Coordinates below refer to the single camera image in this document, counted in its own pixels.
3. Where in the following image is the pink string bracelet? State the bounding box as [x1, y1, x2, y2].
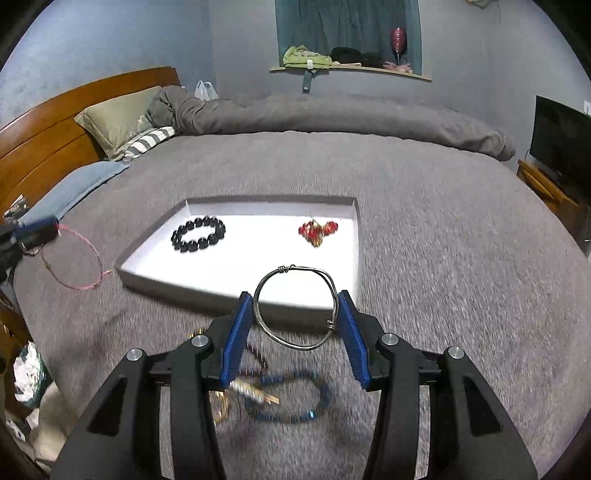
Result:
[41, 224, 114, 291]

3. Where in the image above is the beige cloth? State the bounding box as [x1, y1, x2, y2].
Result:
[28, 383, 77, 467]

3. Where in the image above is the black television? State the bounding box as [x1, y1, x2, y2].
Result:
[529, 95, 591, 192]

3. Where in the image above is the wooden television stand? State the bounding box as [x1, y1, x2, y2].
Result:
[516, 159, 587, 241]

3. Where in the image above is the dark blue bead bracelet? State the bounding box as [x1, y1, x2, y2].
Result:
[245, 369, 331, 424]

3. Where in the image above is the white and green plastic bag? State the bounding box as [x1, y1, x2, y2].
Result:
[13, 340, 51, 409]

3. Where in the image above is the olive pillow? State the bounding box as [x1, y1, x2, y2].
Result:
[74, 85, 162, 160]

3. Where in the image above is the green cloth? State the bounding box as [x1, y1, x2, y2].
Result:
[283, 45, 332, 69]

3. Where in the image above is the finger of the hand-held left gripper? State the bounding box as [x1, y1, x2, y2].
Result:
[14, 218, 61, 252]

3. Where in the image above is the rolled grey duvet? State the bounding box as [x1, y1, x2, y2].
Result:
[145, 84, 516, 161]

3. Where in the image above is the light blue pillow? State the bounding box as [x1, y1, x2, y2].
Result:
[18, 161, 131, 227]

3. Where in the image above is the wooden headboard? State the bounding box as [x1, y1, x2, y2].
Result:
[0, 67, 182, 217]

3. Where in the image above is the teal curtain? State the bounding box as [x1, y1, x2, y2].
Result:
[276, 0, 423, 75]

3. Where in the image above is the striped pillow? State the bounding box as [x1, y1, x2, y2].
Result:
[121, 126, 178, 162]

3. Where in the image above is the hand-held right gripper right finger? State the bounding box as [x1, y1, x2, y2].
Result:
[336, 290, 539, 480]

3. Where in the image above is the grey bed blanket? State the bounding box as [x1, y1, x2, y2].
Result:
[11, 129, 587, 480]

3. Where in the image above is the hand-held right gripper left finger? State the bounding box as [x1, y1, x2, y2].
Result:
[48, 291, 254, 480]

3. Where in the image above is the red bead ornament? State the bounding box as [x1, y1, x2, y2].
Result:
[298, 217, 340, 248]

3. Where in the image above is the grey hanging strap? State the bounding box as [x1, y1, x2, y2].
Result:
[302, 59, 319, 93]

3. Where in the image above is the phone with patterned case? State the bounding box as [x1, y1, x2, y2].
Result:
[4, 194, 28, 222]

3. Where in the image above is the red wine glass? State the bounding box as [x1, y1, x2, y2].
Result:
[390, 27, 409, 65]

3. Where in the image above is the black cloth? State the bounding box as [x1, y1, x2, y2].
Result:
[330, 47, 384, 68]

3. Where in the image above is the black bead bracelet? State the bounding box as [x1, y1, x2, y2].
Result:
[170, 217, 227, 254]

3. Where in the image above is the silver wire bangle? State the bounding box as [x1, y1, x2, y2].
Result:
[253, 264, 340, 352]

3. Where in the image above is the brown bead bracelet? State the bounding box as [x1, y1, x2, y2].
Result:
[191, 327, 269, 370]

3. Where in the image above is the white shallow tray box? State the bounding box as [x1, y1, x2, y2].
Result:
[115, 197, 361, 311]

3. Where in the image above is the wooden window sill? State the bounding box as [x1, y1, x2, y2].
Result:
[270, 64, 432, 83]

